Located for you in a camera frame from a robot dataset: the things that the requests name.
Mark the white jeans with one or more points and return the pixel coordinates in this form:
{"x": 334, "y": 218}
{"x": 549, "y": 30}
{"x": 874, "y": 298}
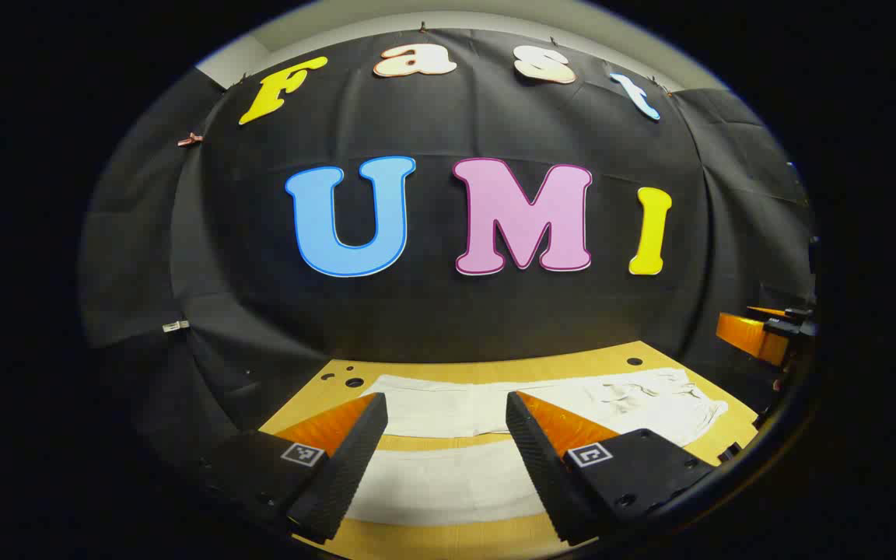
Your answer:
{"x": 448, "y": 408}

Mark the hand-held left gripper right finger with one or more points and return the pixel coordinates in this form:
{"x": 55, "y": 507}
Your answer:
{"x": 545, "y": 474}

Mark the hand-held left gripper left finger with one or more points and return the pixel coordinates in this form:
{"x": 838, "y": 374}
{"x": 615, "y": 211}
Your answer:
{"x": 347, "y": 467}

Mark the small red clip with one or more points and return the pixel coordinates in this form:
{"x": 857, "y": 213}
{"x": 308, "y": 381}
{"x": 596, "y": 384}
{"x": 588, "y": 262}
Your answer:
{"x": 190, "y": 140}

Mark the small white clip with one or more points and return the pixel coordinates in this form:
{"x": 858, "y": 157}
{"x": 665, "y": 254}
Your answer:
{"x": 176, "y": 326}

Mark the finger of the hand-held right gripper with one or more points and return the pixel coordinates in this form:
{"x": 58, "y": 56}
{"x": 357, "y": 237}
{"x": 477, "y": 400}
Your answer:
{"x": 751, "y": 334}

